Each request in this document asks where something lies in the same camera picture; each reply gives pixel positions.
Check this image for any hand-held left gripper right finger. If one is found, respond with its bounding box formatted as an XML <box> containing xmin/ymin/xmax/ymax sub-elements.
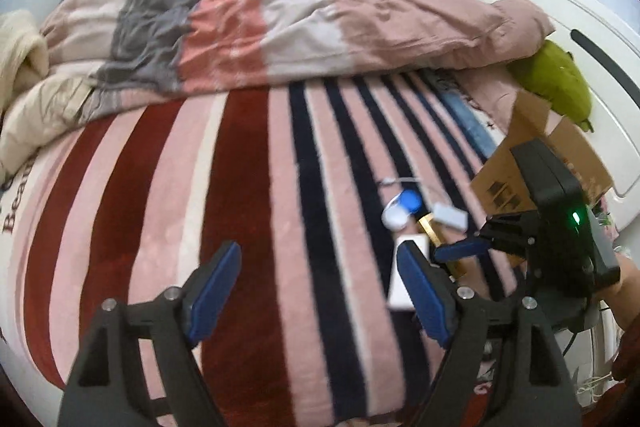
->
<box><xmin>397</xmin><ymin>239</ymin><xmax>586</xmax><ymax>427</ymax></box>

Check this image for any cream fluffy blanket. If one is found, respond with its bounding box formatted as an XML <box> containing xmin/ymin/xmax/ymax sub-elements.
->
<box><xmin>0</xmin><ymin>9</ymin><xmax>93</xmax><ymax>182</ymax></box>

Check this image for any green plush toy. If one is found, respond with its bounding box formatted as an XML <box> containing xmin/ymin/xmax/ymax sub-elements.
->
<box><xmin>509</xmin><ymin>39</ymin><xmax>597</xmax><ymax>134</ymax></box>

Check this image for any pink grey patchwork quilt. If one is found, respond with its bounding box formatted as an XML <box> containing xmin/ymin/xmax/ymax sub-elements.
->
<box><xmin>37</xmin><ymin>0</ymin><xmax>556</xmax><ymax>95</ymax></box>

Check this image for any white cables bundle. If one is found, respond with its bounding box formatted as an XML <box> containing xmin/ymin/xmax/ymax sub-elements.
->
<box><xmin>574</xmin><ymin>369</ymin><xmax>618</xmax><ymax>409</ymax></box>

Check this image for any striped pink red blanket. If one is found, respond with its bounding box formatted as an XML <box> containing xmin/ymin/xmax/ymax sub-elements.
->
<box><xmin>0</xmin><ymin>69</ymin><xmax>531</xmax><ymax>427</ymax></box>

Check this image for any blue denim cloth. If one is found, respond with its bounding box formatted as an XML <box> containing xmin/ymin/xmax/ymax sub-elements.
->
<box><xmin>439</xmin><ymin>89</ymin><xmax>503</xmax><ymax>160</ymax></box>

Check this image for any blue and white round case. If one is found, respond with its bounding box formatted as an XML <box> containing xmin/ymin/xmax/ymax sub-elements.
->
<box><xmin>381</xmin><ymin>189</ymin><xmax>424</xmax><ymax>230</ymax></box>

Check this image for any white bed headboard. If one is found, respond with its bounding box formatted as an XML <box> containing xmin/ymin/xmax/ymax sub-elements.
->
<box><xmin>444</xmin><ymin>0</ymin><xmax>640</xmax><ymax>230</ymax></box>

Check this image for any gold rectangular case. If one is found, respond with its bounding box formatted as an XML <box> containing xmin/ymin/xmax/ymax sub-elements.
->
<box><xmin>416</xmin><ymin>214</ymin><xmax>472</xmax><ymax>279</ymax></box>

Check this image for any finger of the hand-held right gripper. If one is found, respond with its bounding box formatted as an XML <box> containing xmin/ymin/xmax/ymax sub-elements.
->
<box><xmin>479</xmin><ymin>211</ymin><xmax>539</xmax><ymax>240</ymax></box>
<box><xmin>433</xmin><ymin>237</ymin><xmax>540</xmax><ymax>266</ymax></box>

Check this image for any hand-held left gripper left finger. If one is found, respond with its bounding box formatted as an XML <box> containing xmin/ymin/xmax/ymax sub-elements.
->
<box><xmin>56</xmin><ymin>241</ymin><xmax>243</xmax><ymax>427</ymax></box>

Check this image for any brown cardboard box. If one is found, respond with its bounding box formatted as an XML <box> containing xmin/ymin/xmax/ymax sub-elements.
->
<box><xmin>470</xmin><ymin>88</ymin><xmax>616</xmax><ymax>228</ymax></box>

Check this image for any small white adapter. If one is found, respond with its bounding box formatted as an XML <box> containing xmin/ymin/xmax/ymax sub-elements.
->
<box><xmin>432</xmin><ymin>203</ymin><xmax>469</xmax><ymax>229</ymax></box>

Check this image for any white rectangular box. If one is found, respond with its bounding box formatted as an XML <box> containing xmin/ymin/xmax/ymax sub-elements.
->
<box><xmin>389</xmin><ymin>234</ymin><xmax>432</xmax><ymax>312</ymax></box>

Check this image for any person's right forearm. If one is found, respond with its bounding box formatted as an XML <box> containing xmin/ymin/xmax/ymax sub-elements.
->
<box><xmin>597</xmin><ymin>252</ymin><xmax>640</xmax><ymax>383</ymax></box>

